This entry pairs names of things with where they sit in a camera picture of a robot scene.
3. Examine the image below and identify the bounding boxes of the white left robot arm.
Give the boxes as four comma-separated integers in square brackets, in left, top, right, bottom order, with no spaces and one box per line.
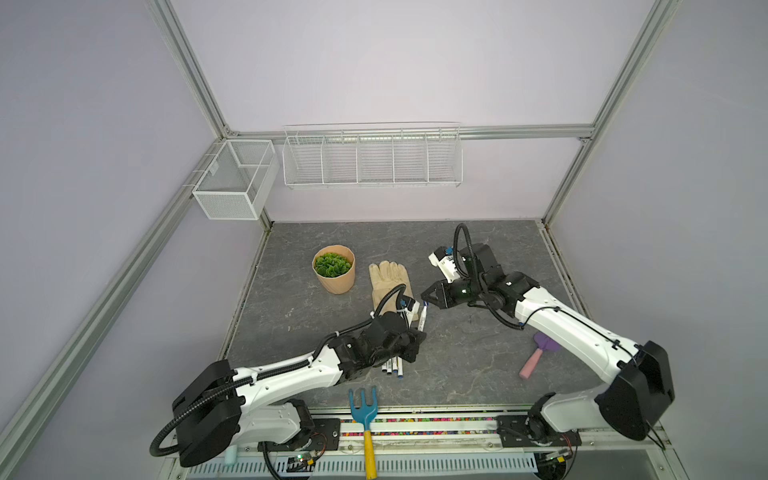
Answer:
[149,312,427,467]

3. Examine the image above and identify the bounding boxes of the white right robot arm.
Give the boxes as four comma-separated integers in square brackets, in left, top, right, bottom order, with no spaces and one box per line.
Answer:
[421,244,675,444]

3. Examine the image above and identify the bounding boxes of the beige work glove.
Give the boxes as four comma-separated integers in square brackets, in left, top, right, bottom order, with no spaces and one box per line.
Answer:
[368,260,413,309]

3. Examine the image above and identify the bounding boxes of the teal yellow garden fork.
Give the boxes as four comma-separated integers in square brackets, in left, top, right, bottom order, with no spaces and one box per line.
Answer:
[348,386,378,479]

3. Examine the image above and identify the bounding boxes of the tan pot with green plant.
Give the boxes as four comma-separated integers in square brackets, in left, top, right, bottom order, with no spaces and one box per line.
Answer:
[312,245,356,295]

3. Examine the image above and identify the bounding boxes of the small white mesh basket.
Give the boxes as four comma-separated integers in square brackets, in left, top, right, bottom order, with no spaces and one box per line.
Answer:
[193,139,279,221]

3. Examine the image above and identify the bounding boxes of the black corrugated left cable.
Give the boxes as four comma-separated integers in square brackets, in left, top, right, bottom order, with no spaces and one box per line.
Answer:
[149,284,408,458]

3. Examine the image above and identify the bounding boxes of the black corrugated cable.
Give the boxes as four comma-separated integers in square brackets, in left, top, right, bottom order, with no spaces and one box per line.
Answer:
[452,223,523,331]
[149,284,408,458]

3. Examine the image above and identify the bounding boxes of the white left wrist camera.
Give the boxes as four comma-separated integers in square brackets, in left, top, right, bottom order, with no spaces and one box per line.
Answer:
[398,295,421,326]

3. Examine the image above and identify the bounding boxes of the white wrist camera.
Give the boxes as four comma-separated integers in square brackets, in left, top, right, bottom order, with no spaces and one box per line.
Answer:
[398,295,421,326]
[428,246,461,283]

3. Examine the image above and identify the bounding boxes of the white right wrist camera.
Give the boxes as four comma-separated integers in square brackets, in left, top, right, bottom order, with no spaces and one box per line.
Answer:
[428,246,461,283]

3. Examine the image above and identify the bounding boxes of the black corrugated right cable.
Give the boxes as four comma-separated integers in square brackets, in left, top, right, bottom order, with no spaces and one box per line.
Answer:
[452,223,523,331]

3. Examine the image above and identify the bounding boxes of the long white wire basket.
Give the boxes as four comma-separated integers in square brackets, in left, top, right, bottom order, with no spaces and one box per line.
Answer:
[282,122,464,188]

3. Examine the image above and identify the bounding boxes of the aluminium cage frame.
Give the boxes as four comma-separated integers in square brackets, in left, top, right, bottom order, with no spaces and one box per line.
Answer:
[1,1,679,479]

